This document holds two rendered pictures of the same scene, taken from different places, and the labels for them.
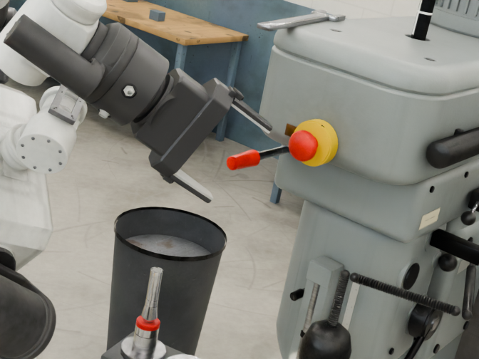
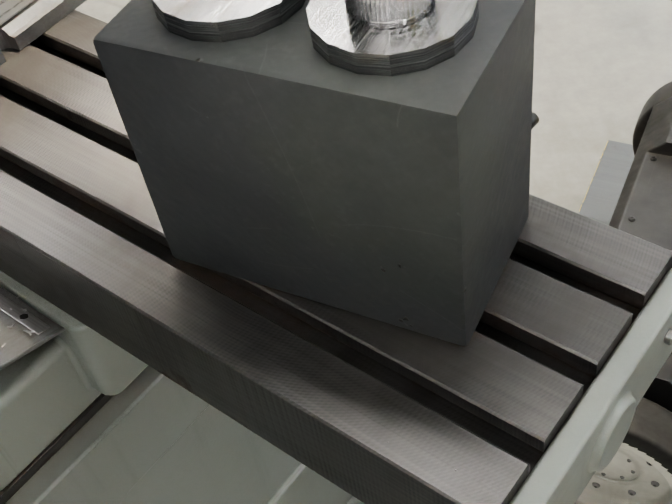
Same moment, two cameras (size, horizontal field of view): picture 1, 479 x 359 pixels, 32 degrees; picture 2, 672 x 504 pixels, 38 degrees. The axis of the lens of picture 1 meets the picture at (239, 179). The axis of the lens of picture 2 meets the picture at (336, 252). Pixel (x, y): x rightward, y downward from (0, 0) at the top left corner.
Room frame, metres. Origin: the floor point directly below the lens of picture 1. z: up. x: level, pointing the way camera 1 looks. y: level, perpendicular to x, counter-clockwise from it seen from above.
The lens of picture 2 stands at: (1.87, 0.16, 1.44)
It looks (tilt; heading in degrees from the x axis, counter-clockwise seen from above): 47 degrees down; 191
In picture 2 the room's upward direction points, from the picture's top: 10 degrees counter-clockwise
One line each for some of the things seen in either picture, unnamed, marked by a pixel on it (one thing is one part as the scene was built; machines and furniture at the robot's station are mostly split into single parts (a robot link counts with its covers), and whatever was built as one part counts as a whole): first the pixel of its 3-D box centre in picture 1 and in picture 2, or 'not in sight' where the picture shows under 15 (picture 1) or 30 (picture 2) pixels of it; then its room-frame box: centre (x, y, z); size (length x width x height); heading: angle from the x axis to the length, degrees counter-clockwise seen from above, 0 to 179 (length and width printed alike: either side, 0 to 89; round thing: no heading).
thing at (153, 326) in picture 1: (147, 322); not in sight; (1.43, 0.12, 1.22); 0.05 x 0.05 x 0.01
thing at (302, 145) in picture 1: (304, 144); not in sight; (1.02, -0.07, 1.76); 0.04 x 0.03 x 0.04; 56
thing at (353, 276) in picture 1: (409, 295); not in sight; (1.02, -0.26, 1.58); 0.17 x 0.01 x 0.01; 73
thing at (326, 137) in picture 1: (314, 142); not in sight; (1.04, -0.09, 1.76); 0.06 x 0.02 x 0.06; 56
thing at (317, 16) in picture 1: (301, 20); not in sight; (1.16, -0.04, 1.89); 0.24 x 0.04 x 0.01; 156
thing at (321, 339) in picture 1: (327, 342); not in sight; (1.05, -0.17, 1.47); 0.07 x 0.07 x 0.06
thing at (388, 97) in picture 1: (408, 88); not in sight; (1.25, -0.22, 1.81); 0.47 x 0.26 x 0.16; 146
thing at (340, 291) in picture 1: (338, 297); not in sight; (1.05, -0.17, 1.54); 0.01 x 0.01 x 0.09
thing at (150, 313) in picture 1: (152, 295); not in sight; (1.43, 0.12, 1.28); 0.03 x 0.03 x 0.11
